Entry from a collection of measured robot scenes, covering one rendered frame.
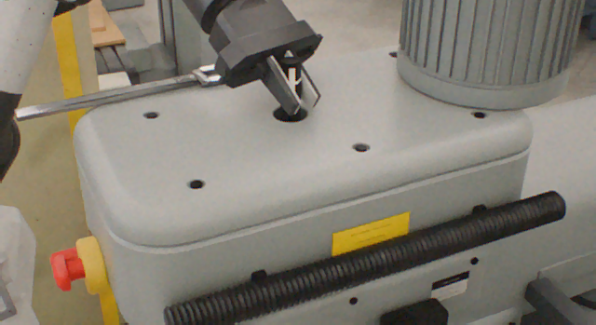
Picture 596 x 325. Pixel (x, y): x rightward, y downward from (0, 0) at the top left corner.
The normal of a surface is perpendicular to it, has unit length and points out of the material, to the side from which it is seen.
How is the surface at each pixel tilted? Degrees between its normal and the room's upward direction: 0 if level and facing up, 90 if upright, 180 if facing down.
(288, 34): 30
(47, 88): 90
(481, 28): 90
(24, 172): 90
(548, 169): 0
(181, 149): 0
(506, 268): 90
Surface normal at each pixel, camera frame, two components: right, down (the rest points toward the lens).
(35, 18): 0.68, 0.40
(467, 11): -0.47, 0.47
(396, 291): 0.43, 0.49
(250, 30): 0.32, -0.52
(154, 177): 0.00, -0.84
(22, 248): 0.99, 0.00
